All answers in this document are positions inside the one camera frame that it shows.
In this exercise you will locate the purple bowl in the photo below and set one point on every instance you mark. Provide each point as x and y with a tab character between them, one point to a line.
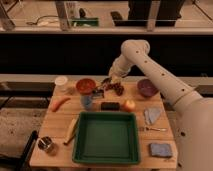
146	88

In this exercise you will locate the red bowl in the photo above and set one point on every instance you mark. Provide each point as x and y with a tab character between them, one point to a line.
85	86

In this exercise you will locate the blue sponge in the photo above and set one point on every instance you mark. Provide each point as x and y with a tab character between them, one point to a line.
160	150

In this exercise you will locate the metal fork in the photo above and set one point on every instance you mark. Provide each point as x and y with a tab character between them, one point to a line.
152	129

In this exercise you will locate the green plastic tray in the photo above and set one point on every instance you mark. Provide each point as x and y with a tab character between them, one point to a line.
106	138

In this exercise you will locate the grey folded cloth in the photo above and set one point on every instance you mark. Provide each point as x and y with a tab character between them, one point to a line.
152	115

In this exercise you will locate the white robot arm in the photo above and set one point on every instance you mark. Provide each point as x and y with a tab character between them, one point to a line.
195	112

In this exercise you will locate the wooden table board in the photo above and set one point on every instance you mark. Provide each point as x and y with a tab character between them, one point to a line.
55	125

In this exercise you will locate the small metal cup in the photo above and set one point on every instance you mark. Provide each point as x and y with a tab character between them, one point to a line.
45	144

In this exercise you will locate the white lidded cup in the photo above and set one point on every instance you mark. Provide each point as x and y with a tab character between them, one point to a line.
61	82

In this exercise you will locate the red yellow apple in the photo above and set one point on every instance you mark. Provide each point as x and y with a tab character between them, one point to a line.
129	105

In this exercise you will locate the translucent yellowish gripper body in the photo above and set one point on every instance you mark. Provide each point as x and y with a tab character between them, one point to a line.
115	79

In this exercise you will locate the blue plastic cup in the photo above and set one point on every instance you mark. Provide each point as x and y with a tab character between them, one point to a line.
86	101

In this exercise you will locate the orange carrot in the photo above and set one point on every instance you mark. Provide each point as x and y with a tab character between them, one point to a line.
56	104

